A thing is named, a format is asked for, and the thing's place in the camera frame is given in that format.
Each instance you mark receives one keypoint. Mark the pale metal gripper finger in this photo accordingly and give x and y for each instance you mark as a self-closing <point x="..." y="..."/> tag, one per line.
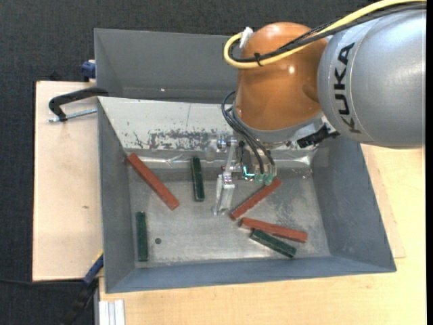
<point x="218" y="196"/>
<point x="228" y="196"/>

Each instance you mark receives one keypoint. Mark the dark green flat block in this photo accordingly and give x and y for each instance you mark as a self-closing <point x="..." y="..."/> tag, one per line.
<point x="142" y="237"/>
<point x="274" y="244"/>
<point x="198" y="179"/>

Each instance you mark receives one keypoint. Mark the red-brown flat block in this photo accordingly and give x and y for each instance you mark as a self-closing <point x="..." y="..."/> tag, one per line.
<point x="152" y="180"/>
<point x="274" y="229"/>
<point x="255" y="199"/>

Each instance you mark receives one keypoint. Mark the grey metal bin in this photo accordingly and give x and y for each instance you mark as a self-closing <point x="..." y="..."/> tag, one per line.
<point x="203" y="229"/>

